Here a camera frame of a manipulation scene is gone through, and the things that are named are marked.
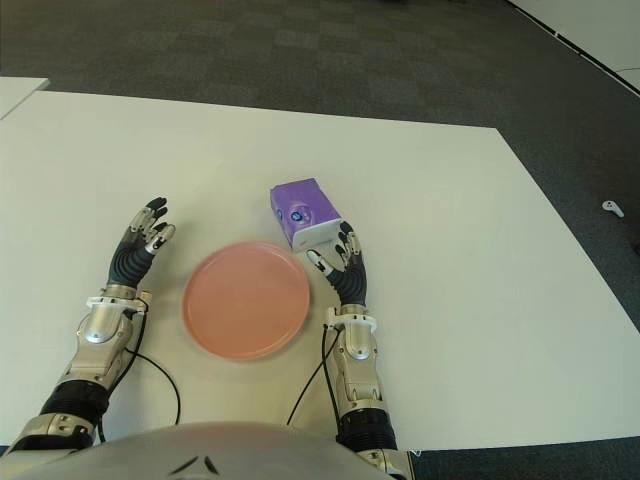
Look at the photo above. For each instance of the white handheld controller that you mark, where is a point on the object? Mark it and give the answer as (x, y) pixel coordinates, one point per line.
(612, 207)

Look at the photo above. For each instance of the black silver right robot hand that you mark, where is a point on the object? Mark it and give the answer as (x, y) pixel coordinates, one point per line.
(352, 280)

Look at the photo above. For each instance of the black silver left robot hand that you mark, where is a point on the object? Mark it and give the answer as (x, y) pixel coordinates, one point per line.
(130, 260)

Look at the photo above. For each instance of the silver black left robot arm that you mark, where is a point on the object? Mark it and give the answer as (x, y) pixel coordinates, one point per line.
(105, 325)

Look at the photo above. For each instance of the white side table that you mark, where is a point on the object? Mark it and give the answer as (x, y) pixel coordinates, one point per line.
(15, 92)

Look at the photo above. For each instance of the purple tissue paper pack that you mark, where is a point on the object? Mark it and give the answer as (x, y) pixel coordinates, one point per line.
(300, 210)

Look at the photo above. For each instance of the pink round plate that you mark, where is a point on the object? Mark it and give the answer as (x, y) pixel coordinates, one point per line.
(245, 300)

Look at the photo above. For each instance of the silver robot torso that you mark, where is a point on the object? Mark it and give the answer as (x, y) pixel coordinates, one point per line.
(200, 450)

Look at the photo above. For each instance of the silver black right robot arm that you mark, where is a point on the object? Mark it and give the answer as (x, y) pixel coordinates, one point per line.
(357, 340)

